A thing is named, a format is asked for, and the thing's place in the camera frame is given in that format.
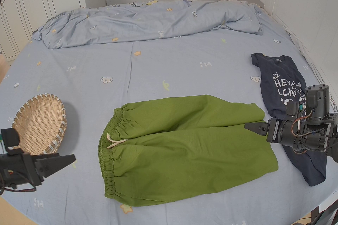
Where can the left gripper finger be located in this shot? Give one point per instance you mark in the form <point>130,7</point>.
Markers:
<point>52,164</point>
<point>47,156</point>

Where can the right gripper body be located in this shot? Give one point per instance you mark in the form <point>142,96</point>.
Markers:
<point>280,131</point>

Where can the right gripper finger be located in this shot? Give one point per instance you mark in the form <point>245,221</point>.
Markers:
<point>260,128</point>

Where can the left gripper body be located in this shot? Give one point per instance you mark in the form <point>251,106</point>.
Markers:
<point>18,168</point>

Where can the green shorts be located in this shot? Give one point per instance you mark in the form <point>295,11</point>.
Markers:
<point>184,150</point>

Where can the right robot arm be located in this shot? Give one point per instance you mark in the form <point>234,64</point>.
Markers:
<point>316,102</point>

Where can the round woven basket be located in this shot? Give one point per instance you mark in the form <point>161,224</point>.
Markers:
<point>39,123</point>

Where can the bed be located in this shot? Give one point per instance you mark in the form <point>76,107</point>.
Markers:
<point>171,60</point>

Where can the dark blue T-shirt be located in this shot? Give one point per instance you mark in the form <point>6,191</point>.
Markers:
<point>274,81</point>

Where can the pale blue quilt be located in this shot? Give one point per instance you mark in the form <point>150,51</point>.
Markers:
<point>147,21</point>

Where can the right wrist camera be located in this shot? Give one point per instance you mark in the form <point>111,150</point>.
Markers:
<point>292,108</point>

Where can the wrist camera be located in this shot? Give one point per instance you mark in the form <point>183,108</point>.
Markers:
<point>292,108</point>
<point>9,137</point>

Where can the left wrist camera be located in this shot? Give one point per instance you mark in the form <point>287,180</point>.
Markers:
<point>9,137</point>

